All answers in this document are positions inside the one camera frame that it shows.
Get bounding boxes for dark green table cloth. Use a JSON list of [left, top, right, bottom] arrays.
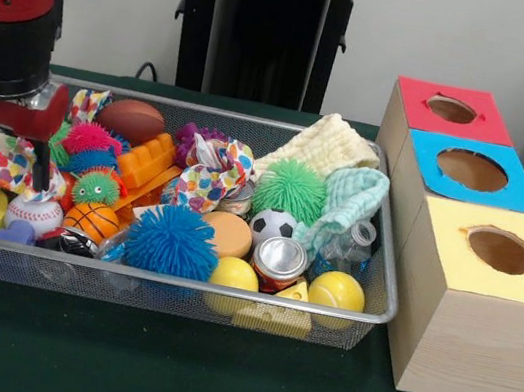
[[0, 52, 524, 392]]

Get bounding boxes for green spiky ball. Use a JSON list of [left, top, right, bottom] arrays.
[[248, 153, 333, 229]]

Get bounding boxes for small orange basketball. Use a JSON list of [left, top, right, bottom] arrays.
[[61, 197, 125, 243]]

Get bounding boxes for blue spiky ball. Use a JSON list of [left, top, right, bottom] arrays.
[[120, 197, 228, 284]]

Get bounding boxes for orange plastic block toy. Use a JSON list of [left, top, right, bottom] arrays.
[[107, 124, 190, 222]]

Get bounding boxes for wooden box with three holes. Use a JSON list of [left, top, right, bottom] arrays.
[[333, 72, 524, 392]]

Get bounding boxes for small white baseball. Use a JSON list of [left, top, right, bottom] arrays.
[[1, 190, 68, 243]]

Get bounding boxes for rainbow spiky caterpillar toy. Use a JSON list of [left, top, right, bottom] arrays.
[[51, 117, 141, 213]]

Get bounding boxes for cream knitted cloth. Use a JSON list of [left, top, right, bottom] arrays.
[[251, 100, 388, 196]]

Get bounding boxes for silver mesh bin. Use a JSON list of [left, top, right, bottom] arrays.
[[0, 64, 429, 360]]

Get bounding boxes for mint knitted cloth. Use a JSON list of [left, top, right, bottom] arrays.
[[290, 156, 393, 268]]

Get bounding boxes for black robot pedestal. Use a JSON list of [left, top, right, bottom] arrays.
[[152, 0, 382, 122]]

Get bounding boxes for small brown football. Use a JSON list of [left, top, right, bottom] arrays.
[[92, 94, 170, 152]]

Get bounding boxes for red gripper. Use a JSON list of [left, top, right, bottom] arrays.
[[0, 73, 73, 195]]

